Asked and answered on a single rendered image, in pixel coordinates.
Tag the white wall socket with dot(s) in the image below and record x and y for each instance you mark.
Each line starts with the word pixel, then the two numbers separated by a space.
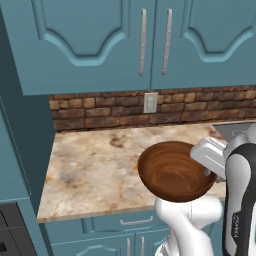
pixel 150 103

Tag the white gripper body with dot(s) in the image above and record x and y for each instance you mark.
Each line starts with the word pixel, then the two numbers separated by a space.
pixel 210 154

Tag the teal base cupboard door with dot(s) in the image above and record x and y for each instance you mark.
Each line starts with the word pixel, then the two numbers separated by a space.
pixel 90 245
pixel 153 243

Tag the teal wall cupboard door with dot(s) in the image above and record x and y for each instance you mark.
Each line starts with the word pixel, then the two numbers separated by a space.
pixel 213 40
pixel 83 40

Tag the steel sink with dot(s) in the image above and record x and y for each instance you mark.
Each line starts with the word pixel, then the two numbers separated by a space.
pixel 230 130

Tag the teal drawer front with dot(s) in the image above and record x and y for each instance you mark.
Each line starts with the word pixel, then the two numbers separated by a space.
pixel 106 224

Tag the brown wooden bowl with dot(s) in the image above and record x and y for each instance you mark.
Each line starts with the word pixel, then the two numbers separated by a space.
pixel 173 173

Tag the black oven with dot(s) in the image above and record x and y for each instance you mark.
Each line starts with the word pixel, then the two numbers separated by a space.
pixel 13 230

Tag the teal tall cabinet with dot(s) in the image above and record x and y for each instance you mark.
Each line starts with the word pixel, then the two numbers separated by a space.
pixel 20 150

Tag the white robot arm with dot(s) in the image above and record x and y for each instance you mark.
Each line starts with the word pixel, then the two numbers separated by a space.
pixel 238 200

